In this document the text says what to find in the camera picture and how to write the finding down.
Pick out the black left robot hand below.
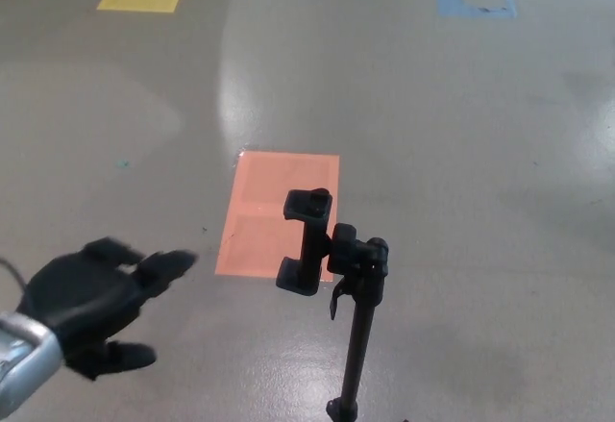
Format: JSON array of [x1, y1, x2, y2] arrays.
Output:
[[13, 236, 200, 383]]

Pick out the black phone stand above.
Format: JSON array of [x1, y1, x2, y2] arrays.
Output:
[[276, 187, 390, 422]]

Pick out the orange floor marking rectangle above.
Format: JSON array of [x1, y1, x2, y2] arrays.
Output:
[[213, 150, 341, 283]]

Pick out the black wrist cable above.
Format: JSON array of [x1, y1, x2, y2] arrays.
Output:
[[0, 258, 26, 292]]

